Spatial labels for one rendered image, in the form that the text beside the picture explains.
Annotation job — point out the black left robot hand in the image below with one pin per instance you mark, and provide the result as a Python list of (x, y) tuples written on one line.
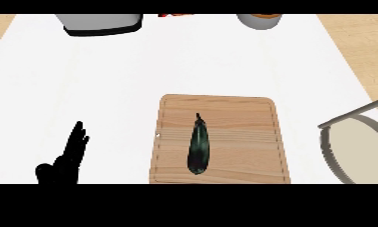
[(69, 162)]

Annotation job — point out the wooden cutting board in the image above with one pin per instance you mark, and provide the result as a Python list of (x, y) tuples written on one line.
[(231, 144)]

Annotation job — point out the dark green cucumber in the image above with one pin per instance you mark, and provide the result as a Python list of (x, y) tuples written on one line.
[(199, 151)]

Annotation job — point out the grey appliance with black base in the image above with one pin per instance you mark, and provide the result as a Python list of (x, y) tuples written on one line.
[(101, 24)]

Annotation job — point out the red object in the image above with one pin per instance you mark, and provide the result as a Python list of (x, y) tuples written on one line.
[(174, 15)]

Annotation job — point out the grey cylindrical container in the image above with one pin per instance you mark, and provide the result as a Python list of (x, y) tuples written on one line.
[(259, 21)]

